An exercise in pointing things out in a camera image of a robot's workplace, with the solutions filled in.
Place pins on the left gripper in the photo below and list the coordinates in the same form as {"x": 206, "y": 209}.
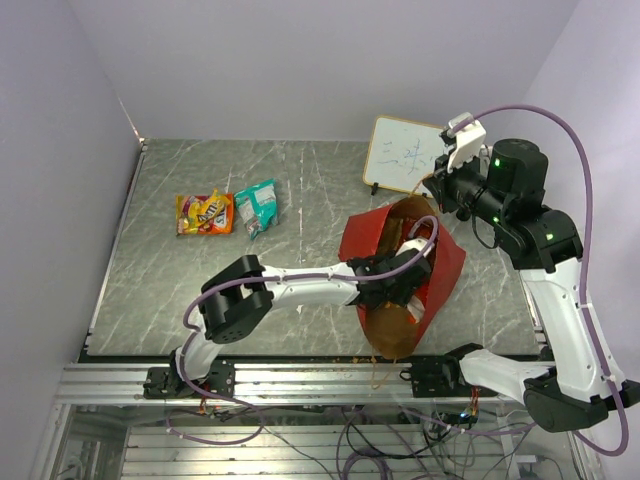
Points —
{"x": 402, "y": 299}

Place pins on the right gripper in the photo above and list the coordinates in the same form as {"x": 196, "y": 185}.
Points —
{"x": 441, "y": 181}

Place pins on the orange skittles packet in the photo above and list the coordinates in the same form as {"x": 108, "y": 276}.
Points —
{"x": 416, "y": 310}

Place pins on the red paper bag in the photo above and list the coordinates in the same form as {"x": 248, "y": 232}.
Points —
{"x": 388, "y": 328}

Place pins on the teal snack packet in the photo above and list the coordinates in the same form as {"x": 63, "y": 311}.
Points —
{"x": 257, "y": 206}

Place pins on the orange lay's chip bag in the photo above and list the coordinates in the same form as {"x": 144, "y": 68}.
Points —
{"x": 205, "y": 215}

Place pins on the yellow m&m's packet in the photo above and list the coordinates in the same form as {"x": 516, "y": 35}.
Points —
{"x": 210, "y": 212}

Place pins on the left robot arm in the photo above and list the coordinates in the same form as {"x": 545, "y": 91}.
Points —
{"x": 233, "y": 303}

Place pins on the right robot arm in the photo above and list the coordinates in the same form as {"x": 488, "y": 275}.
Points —
{"x": 583, "y": 384}

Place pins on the brown snack packet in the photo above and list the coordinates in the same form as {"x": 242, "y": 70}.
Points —
{"x": 391, "y": 235}

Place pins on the small whiteboard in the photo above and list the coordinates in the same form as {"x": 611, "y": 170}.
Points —
{"x": 401, "y": 153}

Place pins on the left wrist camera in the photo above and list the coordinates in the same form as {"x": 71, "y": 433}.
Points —
{"x": 415, "y": 246}

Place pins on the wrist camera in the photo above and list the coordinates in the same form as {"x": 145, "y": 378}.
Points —
{"x": 415, "y": 246}
{"x": 466, "y": 135}

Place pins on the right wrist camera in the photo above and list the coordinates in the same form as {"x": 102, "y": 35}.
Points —
{"x": 466, "y": 135}

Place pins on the aluminium frame rail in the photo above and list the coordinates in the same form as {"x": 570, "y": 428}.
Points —
{"x": 291, "y": 384}

